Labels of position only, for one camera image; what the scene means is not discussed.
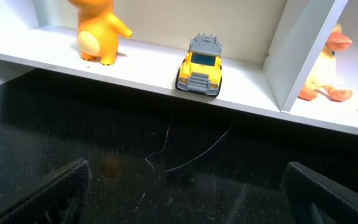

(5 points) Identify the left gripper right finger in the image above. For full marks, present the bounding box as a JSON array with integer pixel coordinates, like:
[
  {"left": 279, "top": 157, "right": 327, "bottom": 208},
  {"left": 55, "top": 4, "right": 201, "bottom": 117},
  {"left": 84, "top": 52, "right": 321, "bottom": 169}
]
[{"left": 283, "top": 161, "right": 358, "bottom": 224}]

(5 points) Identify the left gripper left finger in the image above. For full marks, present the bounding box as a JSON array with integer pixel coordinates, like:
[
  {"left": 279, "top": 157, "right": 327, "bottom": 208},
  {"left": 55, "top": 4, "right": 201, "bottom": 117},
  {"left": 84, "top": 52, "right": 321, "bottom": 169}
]
[{"left": 0, "top": 157, "right": 92, "bottom": 224}]

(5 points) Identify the grey and yellow toy truck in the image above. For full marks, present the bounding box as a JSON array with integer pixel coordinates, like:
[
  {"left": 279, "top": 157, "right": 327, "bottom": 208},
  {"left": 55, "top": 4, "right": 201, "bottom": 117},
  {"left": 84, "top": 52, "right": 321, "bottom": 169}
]
[{"left": 175, "top": 33, "right": 223, "bottom": 98}]

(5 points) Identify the yellow rubber duck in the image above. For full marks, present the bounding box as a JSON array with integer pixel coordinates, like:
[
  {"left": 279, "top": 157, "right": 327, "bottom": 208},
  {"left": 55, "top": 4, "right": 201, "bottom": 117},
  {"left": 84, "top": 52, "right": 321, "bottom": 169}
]
[{"left": 67, "top": 0, "right": 133, "bottom": 66}]

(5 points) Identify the yellow plush duck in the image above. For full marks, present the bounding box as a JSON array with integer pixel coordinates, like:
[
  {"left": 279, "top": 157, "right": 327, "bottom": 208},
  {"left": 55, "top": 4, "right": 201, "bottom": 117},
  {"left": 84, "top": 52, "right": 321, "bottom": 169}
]
[{"left": 297, "top": 23, "right": 354, "bottom": 103}]

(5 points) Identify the white shelf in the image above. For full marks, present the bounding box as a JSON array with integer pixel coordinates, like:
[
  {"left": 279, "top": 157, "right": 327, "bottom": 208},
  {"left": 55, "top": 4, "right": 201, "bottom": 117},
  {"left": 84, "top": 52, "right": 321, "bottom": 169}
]
[{"left": 0, "top": 0, "right": 358, "bottom": 140}]

